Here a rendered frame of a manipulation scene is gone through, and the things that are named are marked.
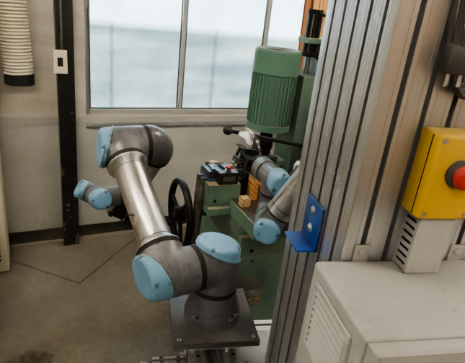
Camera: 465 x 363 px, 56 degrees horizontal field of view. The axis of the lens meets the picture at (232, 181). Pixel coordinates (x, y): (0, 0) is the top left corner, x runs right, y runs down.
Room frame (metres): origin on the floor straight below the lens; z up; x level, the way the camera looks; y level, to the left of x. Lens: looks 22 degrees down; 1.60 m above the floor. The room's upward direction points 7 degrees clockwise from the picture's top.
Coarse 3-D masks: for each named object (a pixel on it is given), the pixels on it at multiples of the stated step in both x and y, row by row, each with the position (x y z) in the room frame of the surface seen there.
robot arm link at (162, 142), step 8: (152, 128) 1.23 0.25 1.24; (160, 128) 1.26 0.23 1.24; (152, 136) 1.20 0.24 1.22; (160, 136) 1.22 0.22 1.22; (168, 136) 1.26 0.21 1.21; (160, 144) 1.21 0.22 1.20; (168, 144) 1.24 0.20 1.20; (160, 152) 1.21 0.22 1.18; (168, 152) 1.24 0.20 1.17; (152, 160) 1.20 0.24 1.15; (160, 160) 1.23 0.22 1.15; (168, 160) 1.27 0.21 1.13; (152, 168) 1.30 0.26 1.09; (160, 168) 1.29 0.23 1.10; (152, 176) 1.34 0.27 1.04; (120, 192) 1.44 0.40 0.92
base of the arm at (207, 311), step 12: (192, 300) 0.93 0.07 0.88; (204, 300) 0.91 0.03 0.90; (216, 300) 0.90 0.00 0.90; (228, 300) 0.92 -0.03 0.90; (192, 312) 0.91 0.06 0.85; (204, 312) 0.90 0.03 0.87; (216, 312) 0.90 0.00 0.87; (228, 312) 0.91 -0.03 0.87; (192, 324) 0.90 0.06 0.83; (204, 324) 0.89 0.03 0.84; (216, 324) 0.89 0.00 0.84; (228, 324) 0.90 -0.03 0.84
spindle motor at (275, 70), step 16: (256, 48) 1.68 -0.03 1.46; (272, 48) 1.66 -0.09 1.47; (288, 48) 1.75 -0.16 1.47; (256, 64) 1.65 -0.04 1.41; (272, 64) 1.61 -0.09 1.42; (288, 64) 1.62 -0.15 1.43; (256, 80) 1.65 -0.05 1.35; (272, 80) 1.61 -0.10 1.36; (288, 80) 1.63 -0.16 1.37; (256, 96) 1.64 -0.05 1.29; (272, 96) 1.61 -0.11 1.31; (288, 96) 1.64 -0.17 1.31; (256, 112) 1.63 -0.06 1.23; (272, 112) 1.61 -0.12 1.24; (288, 112) 1.65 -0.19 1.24; (256, 128) 1.62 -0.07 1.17; (272, 128) 1.61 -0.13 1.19; (288, 128) 1.66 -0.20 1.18
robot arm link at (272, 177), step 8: (264, 168) 1.25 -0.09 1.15; (272, 168) 1.23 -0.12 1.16; (280, 168) 1.23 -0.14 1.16; (264, 176) 1.22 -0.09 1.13; (272, 176) 1.19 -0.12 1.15; (280, 176) 1.18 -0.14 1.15; (288, 176) 1.20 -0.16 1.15; (264, 184) 1.22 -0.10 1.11; (272, 184) 1.18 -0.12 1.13; (280, 184) 1.18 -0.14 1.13; (264, 192) 1.21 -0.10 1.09; (272, 192) 1.19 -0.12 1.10
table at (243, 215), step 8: (200, 168) 1.88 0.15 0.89; (240, 192) 1.62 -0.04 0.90; (232, 200) 1.54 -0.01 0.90; (256, 200) 1.56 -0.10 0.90; (208, 208) 1.50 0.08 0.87; (216, 208) 1.51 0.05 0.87; (224, 208) 1.52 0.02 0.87; (232, 208) 1.53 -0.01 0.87; (240, 208) 1.47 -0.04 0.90; (248, 208) 1.48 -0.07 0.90; (256, 208) 1.49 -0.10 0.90; (240, 216) 1.46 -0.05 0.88; (248, 216) 1.41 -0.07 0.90; (240, 224) 1.45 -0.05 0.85; (248, 224) 1.39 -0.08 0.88; (288, 224) 1.40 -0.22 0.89; (248, 232) 1.38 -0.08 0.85; (280, 232) 1.39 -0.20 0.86; (256, 240) 1.35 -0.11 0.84
